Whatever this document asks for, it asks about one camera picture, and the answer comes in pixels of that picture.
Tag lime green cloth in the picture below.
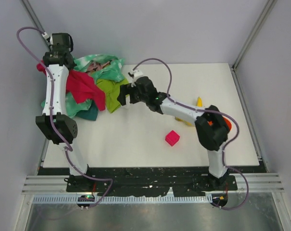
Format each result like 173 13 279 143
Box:
96 78 129 113

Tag red cloth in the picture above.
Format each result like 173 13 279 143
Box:
37 64 105 115

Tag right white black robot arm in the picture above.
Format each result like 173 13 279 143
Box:
117 77 230 189

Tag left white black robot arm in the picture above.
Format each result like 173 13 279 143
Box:
36 32 93 192

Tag green white tie-dye cloth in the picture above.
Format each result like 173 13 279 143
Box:
41 54 126 119

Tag pink patterned cloth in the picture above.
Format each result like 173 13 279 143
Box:
86 61 111 75

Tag dark teal cloth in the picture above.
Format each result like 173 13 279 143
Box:
76 104 99 121

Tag pink cube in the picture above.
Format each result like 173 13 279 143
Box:
164 130 180 146

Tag yellow banana bunch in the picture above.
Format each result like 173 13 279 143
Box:
175 97 203 127

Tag orange plastic cup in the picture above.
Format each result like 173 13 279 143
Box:
223 117 232 132

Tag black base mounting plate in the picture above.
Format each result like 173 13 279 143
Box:
38 166 239 197

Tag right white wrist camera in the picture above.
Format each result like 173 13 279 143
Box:
128 69 144 87

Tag left aluminium frame post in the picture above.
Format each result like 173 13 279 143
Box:
16 0 49 63

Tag aluminium frame post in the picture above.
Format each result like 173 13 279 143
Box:
231 0 278 72
16 0 49 63

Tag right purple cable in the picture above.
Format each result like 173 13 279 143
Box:
133 58 250 211

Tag purple cable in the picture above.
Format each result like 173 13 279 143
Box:
16 27 114 209
133 58 250 211

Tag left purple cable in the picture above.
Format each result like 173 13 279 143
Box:
16 27 114 209

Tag white slotted cable duct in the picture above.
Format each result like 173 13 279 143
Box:
32 194 212 205

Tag aluminium rail front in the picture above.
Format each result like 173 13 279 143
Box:
22 173 284 194

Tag right aluminium frame post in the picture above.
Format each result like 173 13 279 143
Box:
231 0 278 72

